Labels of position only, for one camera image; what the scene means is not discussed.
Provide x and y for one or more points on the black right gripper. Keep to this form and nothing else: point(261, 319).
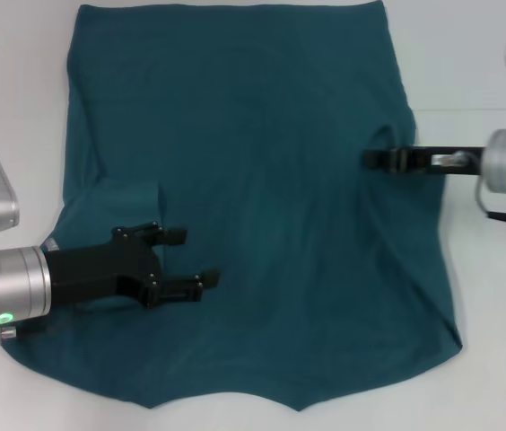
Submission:
point(441, 159)

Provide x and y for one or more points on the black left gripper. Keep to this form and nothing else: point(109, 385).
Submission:
point(100, 269)

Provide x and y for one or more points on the teal blue shirt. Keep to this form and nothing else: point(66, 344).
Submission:
point(253, 179)

